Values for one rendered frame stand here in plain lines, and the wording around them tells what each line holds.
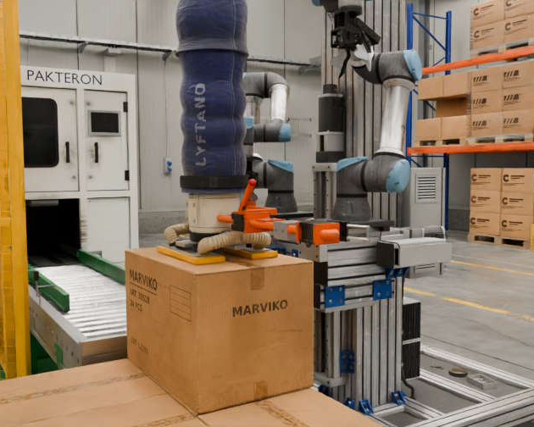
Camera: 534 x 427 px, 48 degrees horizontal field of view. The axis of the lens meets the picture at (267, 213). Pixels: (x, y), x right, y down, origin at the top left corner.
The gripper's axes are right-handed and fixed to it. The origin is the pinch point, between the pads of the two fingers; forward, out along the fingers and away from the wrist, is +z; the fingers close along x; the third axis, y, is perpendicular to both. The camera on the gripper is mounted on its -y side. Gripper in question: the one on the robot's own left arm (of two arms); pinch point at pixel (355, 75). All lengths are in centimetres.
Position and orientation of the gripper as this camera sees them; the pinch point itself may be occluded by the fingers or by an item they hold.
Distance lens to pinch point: 194.3
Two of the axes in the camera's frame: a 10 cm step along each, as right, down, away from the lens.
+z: 0.0, 10.0, 0.7
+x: 5.2, 0.6, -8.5
